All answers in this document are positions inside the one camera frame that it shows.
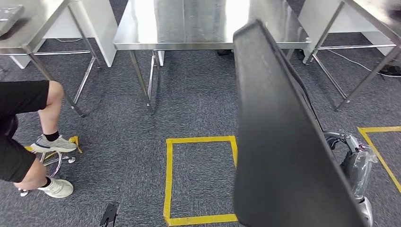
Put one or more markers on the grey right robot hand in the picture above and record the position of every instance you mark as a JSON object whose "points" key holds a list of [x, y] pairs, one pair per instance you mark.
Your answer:
{"points": [[360, 166]]}

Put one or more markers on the black plastic plate part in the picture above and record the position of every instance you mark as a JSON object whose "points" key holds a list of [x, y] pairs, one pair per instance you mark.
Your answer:
{"points": [[275, 141]]}

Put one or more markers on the yellow floor tape square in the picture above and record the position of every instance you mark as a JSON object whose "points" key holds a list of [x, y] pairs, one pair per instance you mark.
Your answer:
{"points": [[169, 175], [379, 129]]}

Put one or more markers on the white board panel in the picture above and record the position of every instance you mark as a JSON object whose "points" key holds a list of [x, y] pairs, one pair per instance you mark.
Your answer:
{"points": [[103, 31], [351, 25]]}

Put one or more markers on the chrome stool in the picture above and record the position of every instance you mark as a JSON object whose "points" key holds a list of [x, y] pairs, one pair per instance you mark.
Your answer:
{"points": [[71, 160]]}

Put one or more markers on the person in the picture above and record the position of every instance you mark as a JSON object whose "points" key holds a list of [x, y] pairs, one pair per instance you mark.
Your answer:
{"points": [[18, 97]]}

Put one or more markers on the grey metal tray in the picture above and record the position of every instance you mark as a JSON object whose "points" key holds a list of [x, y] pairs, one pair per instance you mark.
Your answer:
{"points": [[9, 18]]}

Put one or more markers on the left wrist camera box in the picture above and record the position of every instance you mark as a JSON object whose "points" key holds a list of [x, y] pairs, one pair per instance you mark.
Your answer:
{"points": [[109, 214]]}

